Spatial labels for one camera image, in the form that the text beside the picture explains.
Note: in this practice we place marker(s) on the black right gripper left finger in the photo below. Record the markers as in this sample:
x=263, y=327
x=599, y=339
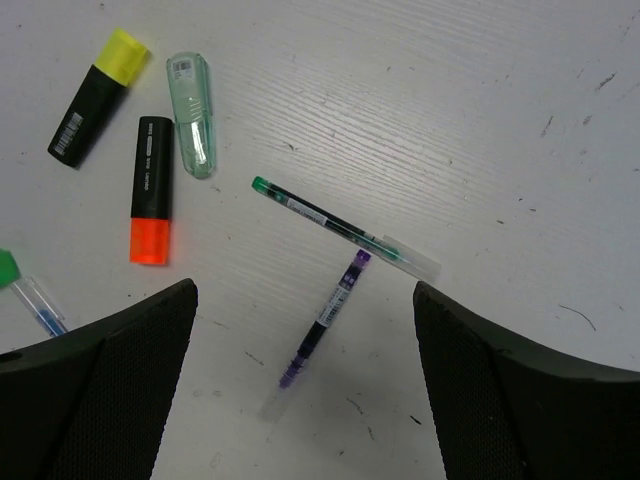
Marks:
x=93, y=403

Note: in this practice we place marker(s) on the blue gel pen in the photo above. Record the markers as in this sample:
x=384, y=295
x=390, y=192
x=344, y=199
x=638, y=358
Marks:
x=41, y=307

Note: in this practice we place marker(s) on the green cap black highlighter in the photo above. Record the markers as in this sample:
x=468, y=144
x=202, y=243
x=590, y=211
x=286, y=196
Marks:
x=9, y=270

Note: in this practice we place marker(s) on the orange cap black highlighter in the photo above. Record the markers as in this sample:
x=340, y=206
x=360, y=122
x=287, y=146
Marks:
x=152, y=193

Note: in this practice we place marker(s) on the green gel pen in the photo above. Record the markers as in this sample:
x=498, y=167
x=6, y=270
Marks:
x=386, y=248

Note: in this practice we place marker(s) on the yellow cap black highlighter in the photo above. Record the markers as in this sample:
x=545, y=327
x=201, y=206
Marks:
x=101, y=92

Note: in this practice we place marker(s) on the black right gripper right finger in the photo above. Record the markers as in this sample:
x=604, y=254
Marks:
x=506, y=407

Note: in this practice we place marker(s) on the purple gel pen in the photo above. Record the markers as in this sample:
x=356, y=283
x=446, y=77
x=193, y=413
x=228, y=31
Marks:
x=275, y=405

